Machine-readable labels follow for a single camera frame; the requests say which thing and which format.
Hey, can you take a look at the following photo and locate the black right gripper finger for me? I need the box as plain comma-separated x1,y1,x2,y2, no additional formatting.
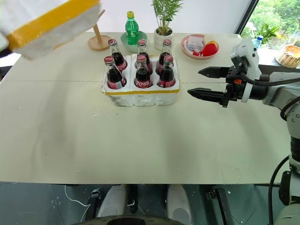
198,67,230,79
187,88,227,108

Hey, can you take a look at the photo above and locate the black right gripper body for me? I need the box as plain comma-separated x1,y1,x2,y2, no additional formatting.
221,65,247,108

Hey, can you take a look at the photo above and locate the yellow-taped white foam box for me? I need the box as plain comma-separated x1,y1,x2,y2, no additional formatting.
0,0,102,61

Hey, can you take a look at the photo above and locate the clear plastic box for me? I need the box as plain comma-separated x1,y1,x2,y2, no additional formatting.
186,35,204,51

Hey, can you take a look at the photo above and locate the glass cola bottle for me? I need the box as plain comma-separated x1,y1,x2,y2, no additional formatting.
155,39,173,75
134,55,153,89
104,56,128,90
157,55,177,89
107,39,128,71
136,39,154,75

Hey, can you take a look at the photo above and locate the white foam crate yellow tape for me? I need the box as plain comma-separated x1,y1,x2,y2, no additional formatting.
101,54,182,107

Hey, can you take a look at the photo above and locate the pink plate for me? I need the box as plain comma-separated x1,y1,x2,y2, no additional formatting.
180,34,220,61

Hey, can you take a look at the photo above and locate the blue-capped clear bottle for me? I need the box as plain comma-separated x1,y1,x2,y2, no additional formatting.
254,35,264,50

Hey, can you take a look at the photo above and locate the white ribbed plant pot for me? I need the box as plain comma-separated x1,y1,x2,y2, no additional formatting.
154,27,174,51

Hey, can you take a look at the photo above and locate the woven wicker basket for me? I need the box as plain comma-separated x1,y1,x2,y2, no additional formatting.
276,45,300,69

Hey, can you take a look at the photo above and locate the green leafy plant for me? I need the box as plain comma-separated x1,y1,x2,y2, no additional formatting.
150,0,184,36

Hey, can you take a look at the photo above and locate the pale green bowl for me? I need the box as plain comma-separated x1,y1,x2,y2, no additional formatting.
120,31,148,53

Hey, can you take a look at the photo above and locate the green plastic soda bottle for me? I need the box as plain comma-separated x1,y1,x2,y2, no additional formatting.
125,11,140,46

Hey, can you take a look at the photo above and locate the white robot leg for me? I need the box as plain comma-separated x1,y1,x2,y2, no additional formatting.
166,184,193,224
97,184,128,219

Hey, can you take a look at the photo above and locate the wooden stand with round base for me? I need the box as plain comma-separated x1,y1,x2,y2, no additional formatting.
88,8,112,52

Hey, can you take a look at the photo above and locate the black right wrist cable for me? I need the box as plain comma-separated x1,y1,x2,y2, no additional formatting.
239,69,300,86

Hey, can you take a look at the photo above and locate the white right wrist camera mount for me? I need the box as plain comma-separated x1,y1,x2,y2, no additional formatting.
229,37,261,104

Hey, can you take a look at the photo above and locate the black lower arm cable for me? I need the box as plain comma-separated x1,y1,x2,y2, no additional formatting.
268,155,291,225

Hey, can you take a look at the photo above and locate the black table frame leg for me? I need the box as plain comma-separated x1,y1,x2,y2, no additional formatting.
206,187,228,225

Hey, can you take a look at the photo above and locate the black table frame bracket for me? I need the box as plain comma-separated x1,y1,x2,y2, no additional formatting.
87,188,103,212

